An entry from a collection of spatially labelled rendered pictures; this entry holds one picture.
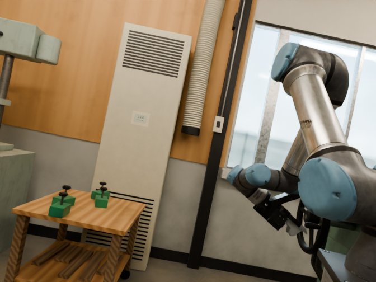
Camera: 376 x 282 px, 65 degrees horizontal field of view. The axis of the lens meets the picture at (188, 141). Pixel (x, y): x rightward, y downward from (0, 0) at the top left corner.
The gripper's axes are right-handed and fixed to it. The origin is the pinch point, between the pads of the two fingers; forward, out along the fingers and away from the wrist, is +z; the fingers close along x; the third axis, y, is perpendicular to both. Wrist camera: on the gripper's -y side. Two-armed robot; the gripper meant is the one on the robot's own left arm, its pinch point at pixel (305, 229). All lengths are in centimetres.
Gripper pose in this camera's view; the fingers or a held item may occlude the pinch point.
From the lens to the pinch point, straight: 125.4
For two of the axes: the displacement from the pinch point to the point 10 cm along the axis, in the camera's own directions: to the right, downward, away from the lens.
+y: -6.7, 7.4, 0.1
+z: 7.4, 6.7, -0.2
